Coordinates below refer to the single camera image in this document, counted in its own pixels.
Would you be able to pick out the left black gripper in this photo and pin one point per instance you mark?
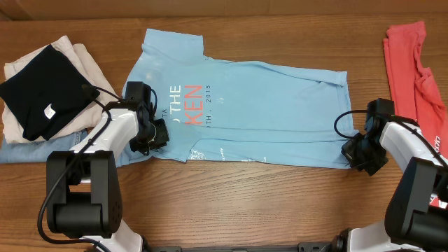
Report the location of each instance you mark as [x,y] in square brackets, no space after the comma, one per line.
[161,139]

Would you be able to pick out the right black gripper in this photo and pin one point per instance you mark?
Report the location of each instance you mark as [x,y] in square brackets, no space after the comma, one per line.
[348,152]

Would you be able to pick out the light blue printed t-shirt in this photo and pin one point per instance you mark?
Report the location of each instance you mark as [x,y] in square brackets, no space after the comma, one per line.
[219,110]

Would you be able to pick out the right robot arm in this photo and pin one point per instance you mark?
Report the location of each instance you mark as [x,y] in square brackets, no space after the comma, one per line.
[411,223]

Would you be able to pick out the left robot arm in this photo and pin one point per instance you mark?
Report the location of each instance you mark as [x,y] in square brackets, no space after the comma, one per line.
[83,202]

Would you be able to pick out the red t-shirt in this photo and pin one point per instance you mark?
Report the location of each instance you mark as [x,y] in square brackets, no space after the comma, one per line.
[413,87]

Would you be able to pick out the folded beige garment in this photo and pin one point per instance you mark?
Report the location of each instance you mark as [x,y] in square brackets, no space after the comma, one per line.
[85,64]

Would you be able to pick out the folded black garment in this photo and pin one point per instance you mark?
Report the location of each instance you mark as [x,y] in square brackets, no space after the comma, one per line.
[47,94]

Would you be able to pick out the folded blue jeans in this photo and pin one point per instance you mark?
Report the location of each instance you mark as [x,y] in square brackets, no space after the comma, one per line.
[38,151]

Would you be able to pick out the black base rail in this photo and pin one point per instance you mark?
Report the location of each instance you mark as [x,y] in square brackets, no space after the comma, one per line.
[301,247]

